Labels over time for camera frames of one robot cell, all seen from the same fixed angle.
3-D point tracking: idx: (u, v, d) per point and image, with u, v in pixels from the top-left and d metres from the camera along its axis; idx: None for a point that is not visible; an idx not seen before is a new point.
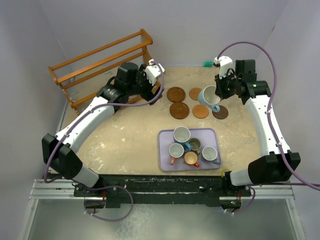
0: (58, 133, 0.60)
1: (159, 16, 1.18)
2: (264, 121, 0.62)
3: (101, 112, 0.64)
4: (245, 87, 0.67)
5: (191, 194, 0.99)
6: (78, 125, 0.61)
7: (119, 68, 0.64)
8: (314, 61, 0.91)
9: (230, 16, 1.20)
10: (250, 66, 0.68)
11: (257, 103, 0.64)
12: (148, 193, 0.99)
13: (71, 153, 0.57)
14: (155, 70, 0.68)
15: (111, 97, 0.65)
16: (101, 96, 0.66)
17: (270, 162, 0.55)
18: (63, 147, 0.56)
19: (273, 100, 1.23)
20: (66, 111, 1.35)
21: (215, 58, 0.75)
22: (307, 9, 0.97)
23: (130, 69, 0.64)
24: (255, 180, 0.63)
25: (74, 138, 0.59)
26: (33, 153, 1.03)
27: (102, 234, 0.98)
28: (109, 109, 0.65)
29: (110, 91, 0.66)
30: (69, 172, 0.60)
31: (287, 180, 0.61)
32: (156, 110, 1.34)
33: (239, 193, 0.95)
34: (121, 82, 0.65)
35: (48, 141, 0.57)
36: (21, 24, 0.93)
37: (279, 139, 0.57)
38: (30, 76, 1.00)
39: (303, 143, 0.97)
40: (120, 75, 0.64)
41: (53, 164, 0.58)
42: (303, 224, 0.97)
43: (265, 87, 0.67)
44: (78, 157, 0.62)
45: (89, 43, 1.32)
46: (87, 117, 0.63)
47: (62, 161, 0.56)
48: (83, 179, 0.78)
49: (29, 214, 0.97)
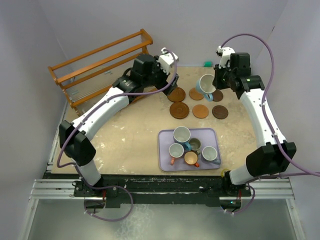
0: (75, 120, 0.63)
1: (159, 16, 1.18)
2: (259, 113, 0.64)
3: (116, 103, 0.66)
4: (239, 82, 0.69)
5: (191, 194, 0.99)
6: (94, 114, 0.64)
7: (136, 60, 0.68)
8: (314, 61, 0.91)
9: (230, 16, 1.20)
10: (244, 60, 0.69)
11: (252, 97, 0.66)
12: (148, 193, 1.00)
13: (85, 141, 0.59)
14: (169, 59, 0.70)
15: (127, 88, 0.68)
16: (116, 86, 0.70)
17: (267, 152, 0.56)
18: (79, 135, 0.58)
19: (273, 100, 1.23)
20: (66, 111, 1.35)
21: (219, 46, 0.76)
22: (307, 9, 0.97)
23: (146, 61, 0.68)
24: (253, 173, 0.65)
25: (90, 126, 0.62)
26: (33, 153, 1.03)
27: (102, 234, 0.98)
28: (124, 100, 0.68)
29: (126, 82, 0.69)
30: (82, 158, 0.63)
31: (284, 171, 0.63)
32: (156, 110, 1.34)
33: (239, 193, 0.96)
34: (137, 73, 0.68)
35: (65, 128, 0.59)
36: (21, 24, 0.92)
37: (274, 130, 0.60)
38: (30, 76, 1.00)
39: (302, 143, 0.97)
40: (136, 67, 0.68)
41: (68, 149, 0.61)
42: (303, 224, 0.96)
43: (259, 82, 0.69)
44: (93, 146, 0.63)
45: (89, 43, 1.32)
46: (103, 107, 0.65)
47: (77, 148, 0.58)
48: (86, 174, 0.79)
49: (29, 215, 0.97)
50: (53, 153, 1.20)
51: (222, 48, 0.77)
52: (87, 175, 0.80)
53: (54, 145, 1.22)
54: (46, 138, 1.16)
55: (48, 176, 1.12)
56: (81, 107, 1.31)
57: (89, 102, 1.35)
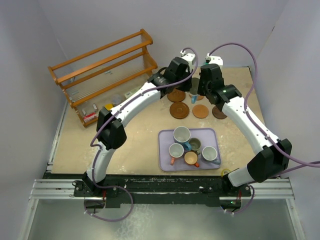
0: (113, 108, 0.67)
1: (159, 16, 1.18)
2: (246, 120, 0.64)
3: (150, 97, 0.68)
4: (217, 96, 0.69)
5: (191, 194, 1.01)
6: (130, 104, 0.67)
7: (172, 60, 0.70)
8: (313, 61, 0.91)
9: (230, 16, 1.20)
10: (216, 73, 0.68)
11: (233, 106, 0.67)
12: (148, 193, 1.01)
13: (121, 128, 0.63)
14: (189, 57, 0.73)
15: (161, 84, 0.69)
16: (150, 82, 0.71)
17: (268, 156, 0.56)
18: (116, 121, 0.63)
19: (274, 100, 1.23)
20: (66, 111, 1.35)
21: (208, 53, 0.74)
22: (307, 8, 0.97)
23: (182, 62, 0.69)
24: (258, 179, 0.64)
25: (125, 115, 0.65)
26: (33, 153, 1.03)
27: (102, 234, 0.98)
28: (156, 95, 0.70)
29: (160, 78, 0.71)
30: (114, 143, 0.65)
31: (285, 168, 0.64)
32: (156, 110, 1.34)
33: (239, 193, 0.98)
34: (170, 72, 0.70)
35: (103, 115, 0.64)
36: (21, 25, 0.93)
37: (265, 132, 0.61)
38: (30, 76, 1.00)
39: (302, 143, 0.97)
40: (172, 66, 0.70)
41: (102, 134, 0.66)
42: (303, 224, 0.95)
43: (235, 90, 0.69)
44: (125, 135, 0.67)
45: (90, 43, 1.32)
46: (138, 99, 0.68)
47: (111, 134, 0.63)
48: (99, 166, 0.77)
49: (29, 214, 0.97)
50: (53, 153, 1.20)
51: (210, 56, 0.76)
52: (99, 168, 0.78)
53: (54, 145, 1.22)
54: (46, 138, 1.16)
55: (48, 175, 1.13)
56: (81, 108, 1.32)
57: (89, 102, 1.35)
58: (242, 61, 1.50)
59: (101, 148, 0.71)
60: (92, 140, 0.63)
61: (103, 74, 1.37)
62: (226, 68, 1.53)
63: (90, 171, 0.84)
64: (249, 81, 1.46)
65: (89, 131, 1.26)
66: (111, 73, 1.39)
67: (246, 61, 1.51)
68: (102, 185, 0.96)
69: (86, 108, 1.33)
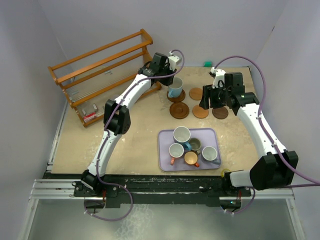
0: (116, 98, 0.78)
1: (159, 16, 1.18)
2: (256, 125, 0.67)
3: (144, 85, 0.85)
4: (234, 99, 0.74)
5: (191, 194, 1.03)
6: (130, 93, 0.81)
7: (155, 54, 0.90)
8: (314, 61, 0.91)
9: (229, 16, 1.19)
10: (237, 79, 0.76)
11: (247, 110, 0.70)
12: (148, 193, 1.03)
13: (127, 114, 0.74)
14: (175, 57, 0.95)
15: (149, 75, 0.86)
16: (141, 73, 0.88)
17: (269, 163, 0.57)
18: (122, 108, 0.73)
19: (273, 100, 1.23)
20: (66, 111, 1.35)
21: (213, 68, 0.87)
22: (307, 9, 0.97)
23: (163, 56, 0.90)
24: (257, 185, 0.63)
25: (128, 102, 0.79)
26: (33, 153, 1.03)
27: (102, 234, 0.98)
28: (147, 84, 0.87)
29: (148, 70, 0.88)
30: (124, 128, 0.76)
31: (290, 183, 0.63)
32: (156, 110, 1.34)
33: (239, 193, 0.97)
34: (154, 65, 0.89)
35: (110, 105, 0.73)
36: (20, 24, 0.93)
37: (273, 140, 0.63)
38: (30, 76, 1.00)
39: (301, 144, 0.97)
40: (155, 60, 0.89)
41: (111, 122, 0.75)
42: (303, 225, 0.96)
43: (253, 97, 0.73)
44: (130, 120, 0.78)
45: (90, 43, 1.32)
46: (135, 88, 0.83)
47: (119, 120, 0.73)
48: (104, 156, 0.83)
49: (29, 215, 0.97)
50: (53, 154, 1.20)
51: (215, 69, 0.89)
52: (104, 159, 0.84)
53: (54, 145, 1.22)
54: (46, 138, 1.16)
55: (48, 175, 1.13)
56: (81, 108, 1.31)
57: (89, 102, 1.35)
58: (242, 61, 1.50)
59: (109, 134, 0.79)
60: (106, 125, 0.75)
61: (103, 74, 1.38)
62: (226, 68, 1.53)
63: (93, 166, 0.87)
64: (248, 82, 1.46)
65: (89, 131, 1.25)
66: (111, 73, 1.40)
67: (246, 61, 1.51)
68: (102, 180, 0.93)
69: (86, 108, 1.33)
